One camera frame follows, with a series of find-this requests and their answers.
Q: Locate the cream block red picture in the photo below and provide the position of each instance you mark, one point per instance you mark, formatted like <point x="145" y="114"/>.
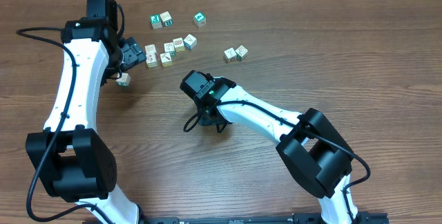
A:
<point x="151" y="60"/>

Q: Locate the green number four block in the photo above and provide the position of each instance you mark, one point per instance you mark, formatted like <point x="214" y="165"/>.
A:
<point x="199" y="19"/>

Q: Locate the cream block green edge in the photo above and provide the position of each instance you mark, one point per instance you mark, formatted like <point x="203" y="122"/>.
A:
<point x="170" y="48"/>

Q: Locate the red spatula letter B block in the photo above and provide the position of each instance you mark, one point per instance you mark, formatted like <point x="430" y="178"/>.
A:
<point x="151" y="49"/>

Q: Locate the cream block left of trio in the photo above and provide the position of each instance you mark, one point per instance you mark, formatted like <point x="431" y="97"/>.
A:
<point x="230" y="55"/>

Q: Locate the green edged cream block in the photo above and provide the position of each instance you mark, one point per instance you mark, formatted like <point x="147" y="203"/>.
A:
<point x="166" y="19"/>

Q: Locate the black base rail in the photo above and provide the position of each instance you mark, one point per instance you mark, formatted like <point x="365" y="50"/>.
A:
<point x="363" y="218"/>

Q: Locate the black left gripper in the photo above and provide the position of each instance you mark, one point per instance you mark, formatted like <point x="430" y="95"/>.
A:
<point x="132" y="52"/>

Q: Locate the cream block far left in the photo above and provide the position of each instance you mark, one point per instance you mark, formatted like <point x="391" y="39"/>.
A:
<point x="124" y="80"/>

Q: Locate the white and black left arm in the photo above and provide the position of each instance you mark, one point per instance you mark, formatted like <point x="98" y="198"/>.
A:
<point x="71" y="161"/>

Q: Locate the green edged trio block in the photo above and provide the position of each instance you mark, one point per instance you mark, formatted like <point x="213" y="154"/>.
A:
<point x="241" y="52"/>

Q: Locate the cream block red grid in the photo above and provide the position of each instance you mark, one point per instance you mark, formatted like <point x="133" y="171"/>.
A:
<point x="178" y="44"/>

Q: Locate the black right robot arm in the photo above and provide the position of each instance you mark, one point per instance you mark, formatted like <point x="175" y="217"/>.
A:
<point x="316" y="155"/>

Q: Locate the blue edged cream block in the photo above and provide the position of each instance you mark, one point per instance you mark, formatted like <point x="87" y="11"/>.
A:
<point x="190" y="41"/>

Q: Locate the green picture block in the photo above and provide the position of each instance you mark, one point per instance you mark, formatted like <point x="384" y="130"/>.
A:
<point x="156" y="22"/>

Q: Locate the yellow edged cream block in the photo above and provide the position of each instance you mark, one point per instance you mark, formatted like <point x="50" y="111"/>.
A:
<point x="166" y="59"/>

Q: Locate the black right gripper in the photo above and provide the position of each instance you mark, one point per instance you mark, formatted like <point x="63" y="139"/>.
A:
<point x="206" y="122"/>

